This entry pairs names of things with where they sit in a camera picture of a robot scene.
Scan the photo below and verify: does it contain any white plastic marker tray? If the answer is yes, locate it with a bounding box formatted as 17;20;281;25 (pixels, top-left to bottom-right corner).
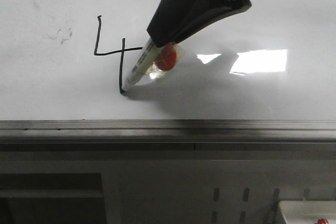
276;200;335;223

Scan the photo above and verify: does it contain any white whiteboard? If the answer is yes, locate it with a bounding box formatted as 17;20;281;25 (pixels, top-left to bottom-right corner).
1;0;335;120

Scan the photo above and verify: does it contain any white black whiteboard marker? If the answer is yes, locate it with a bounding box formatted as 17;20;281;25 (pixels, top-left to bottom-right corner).
121;38;160;91

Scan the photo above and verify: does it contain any red round magnet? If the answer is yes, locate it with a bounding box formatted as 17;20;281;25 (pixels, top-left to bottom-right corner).
154;44;177;71

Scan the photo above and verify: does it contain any grey aluminium whiteboard frame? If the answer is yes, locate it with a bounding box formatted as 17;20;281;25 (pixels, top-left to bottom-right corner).
1;120;335;144

